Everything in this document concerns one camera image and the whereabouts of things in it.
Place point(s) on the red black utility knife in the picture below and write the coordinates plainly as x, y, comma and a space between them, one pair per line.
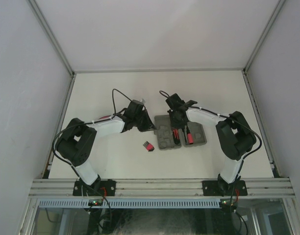
176, 136

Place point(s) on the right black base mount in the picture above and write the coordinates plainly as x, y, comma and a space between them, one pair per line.
221, 188

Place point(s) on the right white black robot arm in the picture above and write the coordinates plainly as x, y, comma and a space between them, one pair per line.
237, 140

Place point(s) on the aluminium front rail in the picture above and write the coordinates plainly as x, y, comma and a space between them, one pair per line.
162, 188

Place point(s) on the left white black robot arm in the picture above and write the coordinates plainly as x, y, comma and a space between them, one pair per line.
73, 144

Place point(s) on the blue slotted cable duct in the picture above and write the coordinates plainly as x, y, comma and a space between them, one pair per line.
198, 203

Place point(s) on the grey plastic tool case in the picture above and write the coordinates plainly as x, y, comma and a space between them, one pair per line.
164, 134

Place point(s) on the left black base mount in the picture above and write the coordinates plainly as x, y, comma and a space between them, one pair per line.
98, 188

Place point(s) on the red hex key set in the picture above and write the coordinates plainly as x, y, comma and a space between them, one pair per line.
148, 146

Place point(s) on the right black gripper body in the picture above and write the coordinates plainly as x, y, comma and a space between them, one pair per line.
175, 123

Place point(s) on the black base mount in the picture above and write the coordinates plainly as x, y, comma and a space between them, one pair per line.
221, 188
98, 188

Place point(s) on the short red black screwdriver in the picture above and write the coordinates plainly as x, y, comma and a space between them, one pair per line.
189, 135

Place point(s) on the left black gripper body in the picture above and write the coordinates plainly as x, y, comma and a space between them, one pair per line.
142, 122

